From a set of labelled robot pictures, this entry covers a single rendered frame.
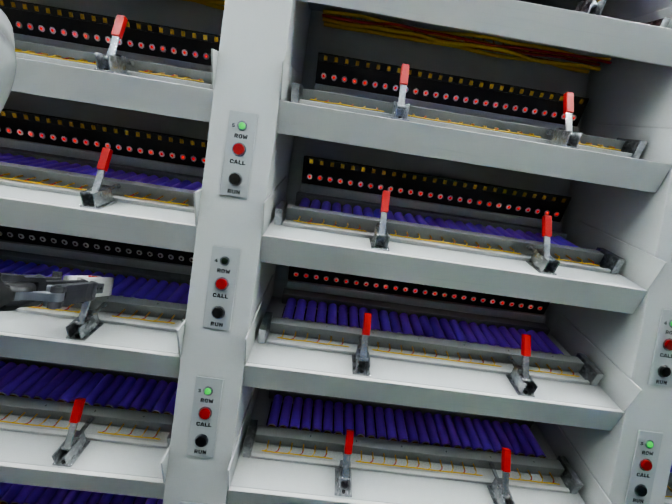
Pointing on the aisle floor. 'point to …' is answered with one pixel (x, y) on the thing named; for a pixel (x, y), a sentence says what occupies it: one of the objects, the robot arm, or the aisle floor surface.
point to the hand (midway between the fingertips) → (88, 286)
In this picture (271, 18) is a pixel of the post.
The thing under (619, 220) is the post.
